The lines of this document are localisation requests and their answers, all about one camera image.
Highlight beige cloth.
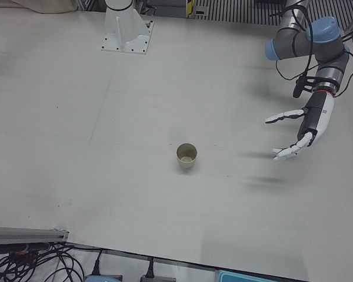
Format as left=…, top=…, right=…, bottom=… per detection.
left=10, top=0, right=80, bottom=14

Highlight aluminium profile rail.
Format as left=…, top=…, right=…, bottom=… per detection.
left=0, top=226, right=70, bottom=245

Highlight tangled black cables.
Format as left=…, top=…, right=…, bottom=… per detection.
left=0, top=240, right=104, bottom=282

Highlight light blue tray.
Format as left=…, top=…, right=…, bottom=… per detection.
left=216, top=270, right=308, bottom=282

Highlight white grey robot hand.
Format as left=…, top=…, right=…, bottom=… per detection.
left=264, top=90, right=335, bottom=162

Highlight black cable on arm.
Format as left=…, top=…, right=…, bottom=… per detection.
left=275, top=0, right=353, bottom=98

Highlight beige cup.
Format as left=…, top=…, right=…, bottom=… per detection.
left=176, top=143, right=199, bottom=171

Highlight black power plug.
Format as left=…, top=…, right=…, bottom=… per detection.
left=145, top=257, right=155, bottom=278
left=91, top=249, right=105, bottom=276

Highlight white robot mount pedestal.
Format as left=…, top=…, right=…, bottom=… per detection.
left=101, top=0, right=155, bottom=55

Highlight blue grey device box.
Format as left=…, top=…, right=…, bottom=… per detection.
left=84, top=273, right=124, bottom=282

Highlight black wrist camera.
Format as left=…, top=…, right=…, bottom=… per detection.
left=292, top=75, right=317, bottom=99

